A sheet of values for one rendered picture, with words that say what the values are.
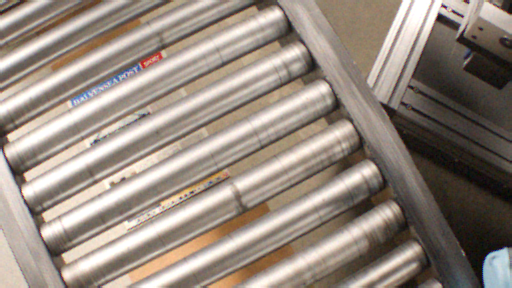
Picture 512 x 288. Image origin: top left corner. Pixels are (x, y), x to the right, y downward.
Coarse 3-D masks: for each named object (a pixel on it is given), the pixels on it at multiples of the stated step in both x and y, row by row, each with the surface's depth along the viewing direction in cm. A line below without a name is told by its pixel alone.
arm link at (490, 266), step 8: (504, 248) 95; (488, 256) 95; (496, 256) 94; (504, 256) 93; (488, 264) 95; (496, 264) 93; (504, 264) 92; (488, 272) 95; (496, 272) 92; (504, 272) 92; (488, 280) 96; (496, 280) 93; (504, 280) 91
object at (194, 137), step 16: (144, 64) 189; (112, 80) 188; (80, 96) 186; (176, 96) 187; (144, 112) 186; (112, 128) 185; (176, 144) 184; (144, 160) 183; (160, 160) 183; (112, 176) 182; (128, 176) 182; (224, 176) 183; (192, 192) 182; (160, 208) 180; (128, 224) 179
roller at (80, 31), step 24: (120, 0) 108; (144, 0) 108; (168, 0) 110; (72, 24) 106; (96, 24) 107; (120, 24) 109; (24, 48) 105; (48, 48) 105; (72, 48) 107; (0, 72) 104; (24, 72) 105
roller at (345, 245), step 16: (384, 208) 103; (352, 224) 102; (368, 224) 101; (384, 224) 101; (400, 224) 102; (320, 240) 102; (336, 240) 101; (352, 240) 101; (368, 240) 101; (384, 240) 102; (304, 256) 100; (320, 256) 100; (336, 256) 100; (352, 256) 101; (272, 272) 100; (288, 272) 99; (304, 272) 99; (320, 272) 100
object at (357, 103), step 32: (288, 0) 109; (320, 32) 108; (320, 64) 107; (352, 64) 107; (352, 96) 106; (384, 128) 105; (352, 160) 114; (384, 160) 104; (384, 192) 106; (416, 192) 103; (416, 224) 102; (448, 224) 102; (448, 256) 101
